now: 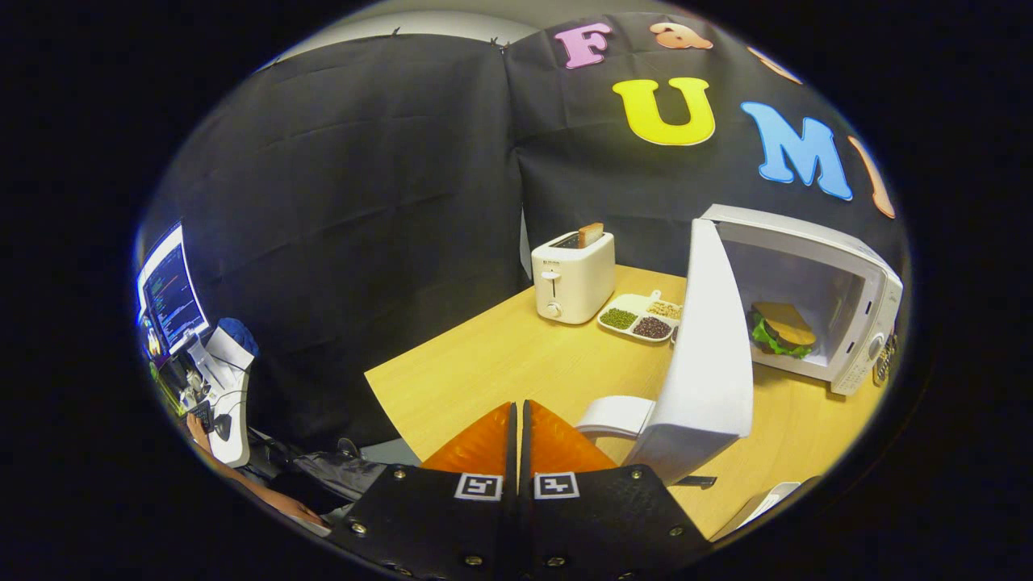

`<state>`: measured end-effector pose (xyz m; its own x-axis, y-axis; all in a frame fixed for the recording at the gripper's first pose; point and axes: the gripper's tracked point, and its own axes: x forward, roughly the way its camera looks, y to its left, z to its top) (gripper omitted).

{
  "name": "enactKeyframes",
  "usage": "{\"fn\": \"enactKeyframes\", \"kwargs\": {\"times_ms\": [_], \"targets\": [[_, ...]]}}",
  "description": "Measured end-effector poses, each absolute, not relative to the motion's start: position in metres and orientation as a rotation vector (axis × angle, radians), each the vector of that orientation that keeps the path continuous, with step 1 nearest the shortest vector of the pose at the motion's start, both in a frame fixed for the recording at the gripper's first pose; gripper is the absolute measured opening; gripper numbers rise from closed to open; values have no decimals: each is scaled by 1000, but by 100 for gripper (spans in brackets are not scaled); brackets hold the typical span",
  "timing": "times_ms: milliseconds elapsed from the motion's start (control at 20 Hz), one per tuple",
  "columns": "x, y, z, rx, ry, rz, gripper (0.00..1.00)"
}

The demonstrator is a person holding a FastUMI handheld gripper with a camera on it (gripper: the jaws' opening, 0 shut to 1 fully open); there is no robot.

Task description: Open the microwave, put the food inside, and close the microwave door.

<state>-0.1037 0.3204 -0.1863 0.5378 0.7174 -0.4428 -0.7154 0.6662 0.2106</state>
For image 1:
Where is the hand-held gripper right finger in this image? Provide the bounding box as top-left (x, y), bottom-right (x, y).
top-left (521, 401), bottom-right (715, 581)

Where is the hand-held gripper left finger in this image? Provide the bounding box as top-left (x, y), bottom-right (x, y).
top-left (327, 401), bottom-right (517, 581)

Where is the white microwave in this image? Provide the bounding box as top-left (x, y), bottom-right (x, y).
top-left (577, 203), bottom-right (905, 485)

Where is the sandwich with green lettuce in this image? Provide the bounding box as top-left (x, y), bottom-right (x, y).
top-left (749, 301), bottom-right (818, 360)

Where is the dark bag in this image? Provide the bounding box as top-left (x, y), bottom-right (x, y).
top-left (295, 448), bottom-right (388, 503)

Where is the small white tray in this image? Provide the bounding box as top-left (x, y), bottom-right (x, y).
top-left (710, 482), bottom-right (800, 541)

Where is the white divided bean dish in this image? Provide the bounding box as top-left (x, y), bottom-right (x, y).
top-left (597, 290), bottom-right (685, 344)

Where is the white device stand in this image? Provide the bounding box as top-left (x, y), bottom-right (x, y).
top-left (190, 327), bottom-right (255, 469)

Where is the white toaster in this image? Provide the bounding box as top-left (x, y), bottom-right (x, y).
top-left (531, 230), bottom-right (616, 325)

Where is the blue cloth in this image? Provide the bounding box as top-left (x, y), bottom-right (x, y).
top-left (218, 317), bottom-right (259, 357)

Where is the computer monitor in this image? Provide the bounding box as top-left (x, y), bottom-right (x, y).
top-left (137, 224), bottom-right (211, 356)

